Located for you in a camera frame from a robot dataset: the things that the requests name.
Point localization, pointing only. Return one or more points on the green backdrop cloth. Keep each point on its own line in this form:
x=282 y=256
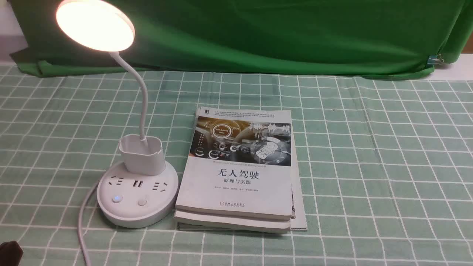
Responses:
x=379 y=39

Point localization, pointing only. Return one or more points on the blue binder clip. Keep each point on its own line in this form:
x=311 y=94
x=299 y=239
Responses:
x=434 y=60

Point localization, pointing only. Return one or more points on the middle white book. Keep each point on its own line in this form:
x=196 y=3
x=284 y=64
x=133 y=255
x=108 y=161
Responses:
x=193 y=222

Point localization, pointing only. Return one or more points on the green checkered tablecloth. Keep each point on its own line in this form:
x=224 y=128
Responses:
x=385 y=168

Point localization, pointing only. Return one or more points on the bottom thin book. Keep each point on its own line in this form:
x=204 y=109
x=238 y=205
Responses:
x=298 y=217

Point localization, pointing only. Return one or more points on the white desk lamp with sockets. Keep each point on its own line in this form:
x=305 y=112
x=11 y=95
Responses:
x=141 y=189

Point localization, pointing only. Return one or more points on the top book self-driving cover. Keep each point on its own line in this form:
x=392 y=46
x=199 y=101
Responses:
x=239 y=164

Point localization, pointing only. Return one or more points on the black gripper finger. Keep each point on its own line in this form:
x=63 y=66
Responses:
x=10 y=253

